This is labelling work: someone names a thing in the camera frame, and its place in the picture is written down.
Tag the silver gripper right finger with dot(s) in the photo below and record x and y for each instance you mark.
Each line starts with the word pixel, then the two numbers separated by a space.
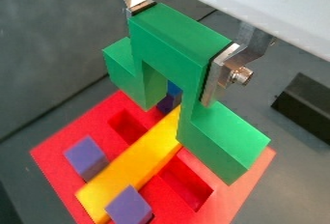
pixel 228 68

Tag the purple block right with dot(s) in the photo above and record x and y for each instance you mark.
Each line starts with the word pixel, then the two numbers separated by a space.
pixel 129 208

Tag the black angled bracket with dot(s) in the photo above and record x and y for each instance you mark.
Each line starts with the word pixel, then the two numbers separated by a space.
pixel 304 102

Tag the purple block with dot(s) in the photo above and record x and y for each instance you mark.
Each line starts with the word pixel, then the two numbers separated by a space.
pixel 88 158
pixel 129 208

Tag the long yellow block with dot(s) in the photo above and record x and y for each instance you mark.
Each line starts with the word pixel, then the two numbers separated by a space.
pixel 134 167

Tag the purple block left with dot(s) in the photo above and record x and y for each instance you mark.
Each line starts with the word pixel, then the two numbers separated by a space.
pixel 88 158

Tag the green arch-shaped block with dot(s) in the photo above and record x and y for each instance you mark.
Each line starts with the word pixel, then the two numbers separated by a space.
pixel 168 50

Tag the blue block left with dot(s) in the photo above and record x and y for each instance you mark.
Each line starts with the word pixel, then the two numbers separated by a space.
pixel 172 99

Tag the red board with slots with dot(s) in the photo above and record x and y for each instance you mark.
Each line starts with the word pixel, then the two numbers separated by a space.
pixel 185 193

